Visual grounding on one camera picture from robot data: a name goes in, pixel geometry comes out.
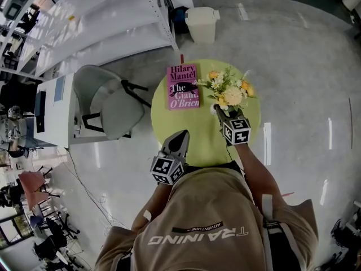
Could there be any black monitor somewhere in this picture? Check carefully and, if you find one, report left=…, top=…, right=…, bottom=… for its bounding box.
left=33, top=90, right=47, bottom=134

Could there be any pink paperback book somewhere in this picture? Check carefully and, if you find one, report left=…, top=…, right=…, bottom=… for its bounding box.
left=166, top=63, right=201, bottom=111

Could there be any thin floor cable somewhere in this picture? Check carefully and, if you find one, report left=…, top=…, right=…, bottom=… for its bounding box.
left=64, top=147, right=128, bottom=229

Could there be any white cabinet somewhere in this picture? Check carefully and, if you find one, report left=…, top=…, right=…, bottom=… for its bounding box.
left=33, top=72, right=113, bottom=148

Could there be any grey shoulder strap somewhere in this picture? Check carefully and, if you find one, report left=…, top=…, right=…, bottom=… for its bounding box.
left=260, top=193, right=301, bottom=271

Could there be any black office chair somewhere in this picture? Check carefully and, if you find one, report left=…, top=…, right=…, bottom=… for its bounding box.
left=30, top=211, right=81, bottom=265

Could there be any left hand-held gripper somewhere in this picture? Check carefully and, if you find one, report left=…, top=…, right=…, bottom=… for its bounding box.
left=150, top=130, right=191, bottom=186

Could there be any white lidded trash bin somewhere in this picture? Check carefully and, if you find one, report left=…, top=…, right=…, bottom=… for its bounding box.
left=184, top=6, right=221, bottom=45

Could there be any person's right forearm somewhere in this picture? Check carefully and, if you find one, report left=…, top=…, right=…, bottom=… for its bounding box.
left=233, top=143, right=283, bottom=208

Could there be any white metal shelving rack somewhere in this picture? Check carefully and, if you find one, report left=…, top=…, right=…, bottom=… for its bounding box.
left=0, top=0, right=180, bottom=82

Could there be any person's left forearm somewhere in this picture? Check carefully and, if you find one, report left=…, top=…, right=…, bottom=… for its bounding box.
left=130, top=179, right=173, bottom=232

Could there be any blue sheet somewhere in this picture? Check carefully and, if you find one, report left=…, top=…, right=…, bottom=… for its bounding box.
left=53, top=76, right=67, bottom=103

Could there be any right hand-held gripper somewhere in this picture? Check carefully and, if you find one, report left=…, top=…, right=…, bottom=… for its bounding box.
left=214, top=104, right=252, bottom=147

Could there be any dark blue bag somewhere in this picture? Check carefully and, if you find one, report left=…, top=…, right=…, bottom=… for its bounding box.
left=170, top=6, right=190, bottom=35

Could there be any yellow and white flowers bouquet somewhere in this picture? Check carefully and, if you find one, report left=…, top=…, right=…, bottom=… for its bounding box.
left=192, top=64, right=258, bottom=116

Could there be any grey shell chair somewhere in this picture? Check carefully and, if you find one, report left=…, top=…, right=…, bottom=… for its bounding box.
left=72, top=64, right=152, bottom=141

